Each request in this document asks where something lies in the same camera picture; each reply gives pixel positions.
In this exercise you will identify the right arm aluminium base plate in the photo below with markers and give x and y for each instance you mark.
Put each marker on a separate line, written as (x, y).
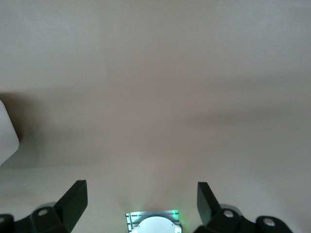
(128, 218)

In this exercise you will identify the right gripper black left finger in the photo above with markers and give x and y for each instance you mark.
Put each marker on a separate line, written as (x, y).
(65, 211)

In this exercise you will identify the pink plastic box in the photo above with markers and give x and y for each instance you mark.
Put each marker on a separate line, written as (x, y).
(7, 136)

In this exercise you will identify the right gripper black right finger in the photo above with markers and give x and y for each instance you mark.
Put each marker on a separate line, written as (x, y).
(209, 208)

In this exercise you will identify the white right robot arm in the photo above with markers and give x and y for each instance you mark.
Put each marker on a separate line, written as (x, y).
(155, 225)

